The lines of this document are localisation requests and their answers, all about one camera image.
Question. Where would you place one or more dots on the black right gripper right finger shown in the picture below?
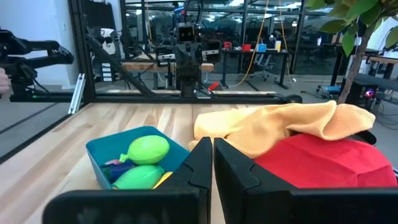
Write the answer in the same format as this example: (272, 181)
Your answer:
(280, 205)

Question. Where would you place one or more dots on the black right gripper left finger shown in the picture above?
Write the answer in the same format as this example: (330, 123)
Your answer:
(140, 205)

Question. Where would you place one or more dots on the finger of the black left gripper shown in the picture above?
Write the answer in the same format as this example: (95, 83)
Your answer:
(181, 59)
(196, 59)

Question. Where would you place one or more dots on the long green toy fruit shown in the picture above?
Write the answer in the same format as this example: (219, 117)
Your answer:
(140, 178)

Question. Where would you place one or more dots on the yellow toy banana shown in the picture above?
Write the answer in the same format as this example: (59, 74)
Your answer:
(163, 179)

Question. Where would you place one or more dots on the purple toy eggplant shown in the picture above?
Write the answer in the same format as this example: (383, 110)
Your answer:
(119, 172)

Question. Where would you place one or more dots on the large pink toy produce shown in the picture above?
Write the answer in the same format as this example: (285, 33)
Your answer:
(112, 162)

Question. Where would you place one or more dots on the round green toy fruit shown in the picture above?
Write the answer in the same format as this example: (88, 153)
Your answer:
(146, 149)

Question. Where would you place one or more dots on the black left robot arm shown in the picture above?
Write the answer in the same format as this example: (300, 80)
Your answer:
(188, 87)

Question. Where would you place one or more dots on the teal plastic tupperware container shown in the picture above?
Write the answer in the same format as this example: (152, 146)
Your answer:
(102, 149)

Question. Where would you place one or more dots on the small red object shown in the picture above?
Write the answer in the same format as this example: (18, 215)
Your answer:
(227, 45)

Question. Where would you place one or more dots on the red tool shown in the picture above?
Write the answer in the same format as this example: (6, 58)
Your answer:
(213, 86)

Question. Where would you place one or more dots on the red box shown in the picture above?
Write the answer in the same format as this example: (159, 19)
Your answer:
(246, 47)

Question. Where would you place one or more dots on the wooden top workbench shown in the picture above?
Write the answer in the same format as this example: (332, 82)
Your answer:
(140, 66)

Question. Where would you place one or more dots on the blue box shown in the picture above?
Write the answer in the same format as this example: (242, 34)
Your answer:
(262, 48)

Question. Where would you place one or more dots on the red cloth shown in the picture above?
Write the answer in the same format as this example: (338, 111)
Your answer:
(320, 161)

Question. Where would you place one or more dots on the yellow white cup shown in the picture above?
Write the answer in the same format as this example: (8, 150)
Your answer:
(278, 46)

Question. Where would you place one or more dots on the black work table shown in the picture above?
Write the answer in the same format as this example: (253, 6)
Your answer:
(284, 70)

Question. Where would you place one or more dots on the yellow cloth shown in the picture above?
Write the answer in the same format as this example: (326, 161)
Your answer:
(264, 124)

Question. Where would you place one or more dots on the blue floor cart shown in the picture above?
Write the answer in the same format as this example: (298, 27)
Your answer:
(331, 89)

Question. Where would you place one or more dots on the green potted plant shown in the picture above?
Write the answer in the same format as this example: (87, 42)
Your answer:
(354, 65)

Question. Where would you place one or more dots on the black box purple light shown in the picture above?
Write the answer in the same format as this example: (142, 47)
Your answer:
(369, 92)

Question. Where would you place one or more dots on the wooden top desk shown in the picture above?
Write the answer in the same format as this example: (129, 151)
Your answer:
(385, 59)

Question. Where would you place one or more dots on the silver metal bracket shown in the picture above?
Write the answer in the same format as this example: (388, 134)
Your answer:
(76, 93)

